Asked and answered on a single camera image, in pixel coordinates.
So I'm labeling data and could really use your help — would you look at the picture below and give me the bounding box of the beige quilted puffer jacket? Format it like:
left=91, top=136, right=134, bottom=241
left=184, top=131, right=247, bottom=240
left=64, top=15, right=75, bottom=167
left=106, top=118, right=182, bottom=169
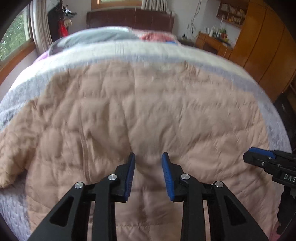
left=1, top=60, right=281, bottom=240

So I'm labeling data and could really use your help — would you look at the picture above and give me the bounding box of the coat rack with clothes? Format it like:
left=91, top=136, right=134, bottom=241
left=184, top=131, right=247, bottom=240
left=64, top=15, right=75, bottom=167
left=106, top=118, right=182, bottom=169
left=46, top=0, right=77, bottom=42

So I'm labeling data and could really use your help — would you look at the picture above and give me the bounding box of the grey floral quilted bedspread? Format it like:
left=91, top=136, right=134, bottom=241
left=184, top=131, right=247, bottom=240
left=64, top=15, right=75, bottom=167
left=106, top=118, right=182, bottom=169
left=1, top=40, right=291, bottom=240

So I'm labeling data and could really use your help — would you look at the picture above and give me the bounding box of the large wooden wardrobe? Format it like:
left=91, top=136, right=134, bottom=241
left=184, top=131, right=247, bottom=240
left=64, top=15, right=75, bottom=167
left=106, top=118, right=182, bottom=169
left=229, top=1, right=295, bottom=101

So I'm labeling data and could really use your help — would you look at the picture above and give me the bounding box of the wooden desk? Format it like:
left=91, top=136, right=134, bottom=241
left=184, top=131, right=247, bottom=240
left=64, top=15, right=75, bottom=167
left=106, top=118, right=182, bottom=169
left=195, top=31, right=232, bottom=59

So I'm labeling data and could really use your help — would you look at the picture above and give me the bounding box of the red patterned cloth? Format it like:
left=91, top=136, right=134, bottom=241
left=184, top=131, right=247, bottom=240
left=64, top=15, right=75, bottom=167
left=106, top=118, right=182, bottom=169
left=139, top=32, right=178, bottom=44

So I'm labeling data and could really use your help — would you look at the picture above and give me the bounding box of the grey pillow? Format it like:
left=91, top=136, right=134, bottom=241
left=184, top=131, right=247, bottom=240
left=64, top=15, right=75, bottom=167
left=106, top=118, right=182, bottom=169
left=49, top=27, right=139, bottom=56

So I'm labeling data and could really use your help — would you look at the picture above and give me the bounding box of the dark wooden headboard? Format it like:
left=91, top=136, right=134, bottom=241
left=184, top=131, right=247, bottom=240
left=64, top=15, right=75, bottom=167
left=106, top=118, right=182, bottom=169
left=86, top=8, right=175, bottom=32

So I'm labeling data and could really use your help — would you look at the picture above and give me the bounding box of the striped curtain by headboard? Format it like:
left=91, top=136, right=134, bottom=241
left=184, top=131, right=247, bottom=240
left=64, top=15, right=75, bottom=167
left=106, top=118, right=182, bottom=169
left=141, top=0, right=168, bottom=12

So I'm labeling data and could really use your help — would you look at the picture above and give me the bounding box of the beige curtain at left window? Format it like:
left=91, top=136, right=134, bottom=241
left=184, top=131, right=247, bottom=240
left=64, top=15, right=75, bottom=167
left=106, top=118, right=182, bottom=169
left=30, top=0, right=53, bottom=55

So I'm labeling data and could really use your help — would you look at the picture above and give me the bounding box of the wall shelf with items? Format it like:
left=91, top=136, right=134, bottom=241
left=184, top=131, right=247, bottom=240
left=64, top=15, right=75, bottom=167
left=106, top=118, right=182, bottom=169
left=216, top=1, right=249, bottom=28

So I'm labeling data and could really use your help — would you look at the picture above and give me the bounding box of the left window wooden frame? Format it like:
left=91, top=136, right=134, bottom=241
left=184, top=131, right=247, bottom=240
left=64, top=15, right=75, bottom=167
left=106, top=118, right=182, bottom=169
left=1, top=5, right=36, bottom=83

